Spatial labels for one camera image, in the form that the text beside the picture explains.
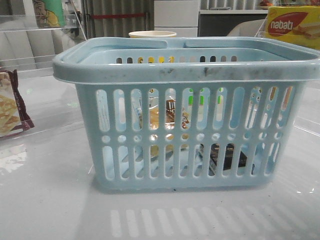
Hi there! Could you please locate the clear acrylic right stand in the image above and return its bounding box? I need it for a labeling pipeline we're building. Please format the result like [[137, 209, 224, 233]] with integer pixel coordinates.
[[256, 20, 320, 50]]

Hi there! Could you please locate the black tissue packet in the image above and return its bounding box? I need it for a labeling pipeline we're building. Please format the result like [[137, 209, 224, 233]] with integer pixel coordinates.
[[196, 143, 248, 176]]

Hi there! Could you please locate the white drawer cabinet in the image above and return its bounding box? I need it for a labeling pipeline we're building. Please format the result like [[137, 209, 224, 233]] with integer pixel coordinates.
[[153, 0, 200, 37]]

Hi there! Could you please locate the green yellow cartoon box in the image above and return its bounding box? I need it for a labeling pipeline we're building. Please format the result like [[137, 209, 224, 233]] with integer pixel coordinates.
[[32, 0, 65, 29]]

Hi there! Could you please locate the yellow popcorn paper cup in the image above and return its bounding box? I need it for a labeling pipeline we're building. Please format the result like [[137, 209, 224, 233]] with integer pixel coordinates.
[[128, 30, 177, 64]]

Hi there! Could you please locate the clear acrylic display shelf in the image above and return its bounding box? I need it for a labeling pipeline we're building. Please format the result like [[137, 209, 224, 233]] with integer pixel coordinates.
[[0, 11, 80, 122]]

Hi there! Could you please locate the light blue plastic basket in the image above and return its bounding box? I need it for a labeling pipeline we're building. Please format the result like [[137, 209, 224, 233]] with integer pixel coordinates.
[[52, 37, 320, 190]]

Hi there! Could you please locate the maroon cracker snack packet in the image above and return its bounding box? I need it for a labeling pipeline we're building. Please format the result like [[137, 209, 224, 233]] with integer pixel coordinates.
[[0, 70, 35, 138]]

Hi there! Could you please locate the packaged bread slice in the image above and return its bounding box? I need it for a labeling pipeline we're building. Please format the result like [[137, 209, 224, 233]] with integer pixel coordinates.
[[132, 93, 193, 161]]

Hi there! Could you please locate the yellow nabati wafer box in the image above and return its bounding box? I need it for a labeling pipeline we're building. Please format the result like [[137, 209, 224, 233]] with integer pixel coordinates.
[[264, 5, 320, 50]]

